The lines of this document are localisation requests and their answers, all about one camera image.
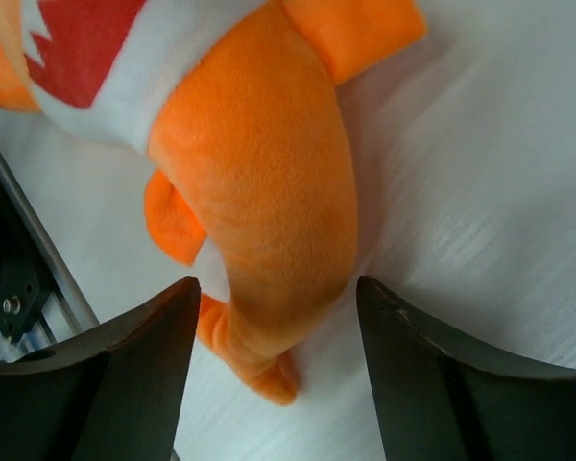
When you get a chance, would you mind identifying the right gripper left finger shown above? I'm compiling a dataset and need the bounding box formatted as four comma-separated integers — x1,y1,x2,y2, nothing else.
0,277,201,460

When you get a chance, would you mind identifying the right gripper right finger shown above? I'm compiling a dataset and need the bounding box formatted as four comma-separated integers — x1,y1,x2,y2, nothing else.
356,277,576,460

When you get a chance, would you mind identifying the orange shark plush facing up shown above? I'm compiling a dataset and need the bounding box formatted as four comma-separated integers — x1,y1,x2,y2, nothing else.
0,1,426,405

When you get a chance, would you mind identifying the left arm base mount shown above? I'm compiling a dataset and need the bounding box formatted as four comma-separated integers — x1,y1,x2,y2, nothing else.
0,182,49,344

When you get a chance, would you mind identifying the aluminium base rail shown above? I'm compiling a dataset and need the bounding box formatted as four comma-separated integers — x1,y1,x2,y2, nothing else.
0,152,100,362

